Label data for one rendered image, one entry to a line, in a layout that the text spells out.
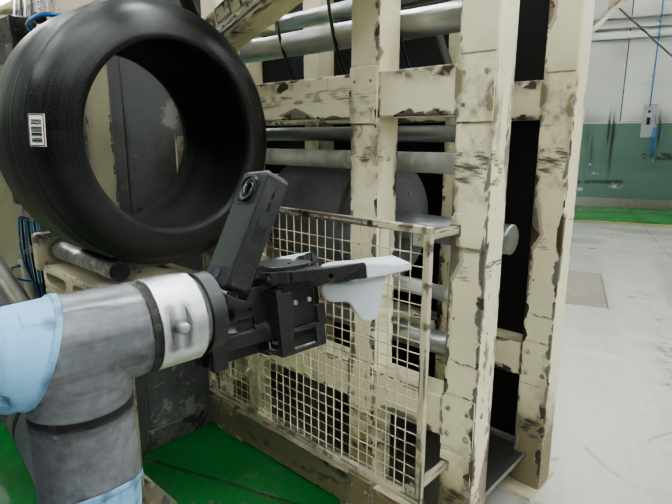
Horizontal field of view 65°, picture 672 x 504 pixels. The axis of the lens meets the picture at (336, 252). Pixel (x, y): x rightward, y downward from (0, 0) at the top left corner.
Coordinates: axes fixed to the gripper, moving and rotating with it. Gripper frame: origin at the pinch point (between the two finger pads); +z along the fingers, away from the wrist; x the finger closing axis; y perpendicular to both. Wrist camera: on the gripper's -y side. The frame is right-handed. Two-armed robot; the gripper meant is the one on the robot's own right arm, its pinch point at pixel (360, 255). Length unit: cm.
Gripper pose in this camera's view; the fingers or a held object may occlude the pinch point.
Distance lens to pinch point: 58.0
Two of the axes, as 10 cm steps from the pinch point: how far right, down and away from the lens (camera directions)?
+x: 6.5, 0.3, -7.6
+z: 7.5, -1.4, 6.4
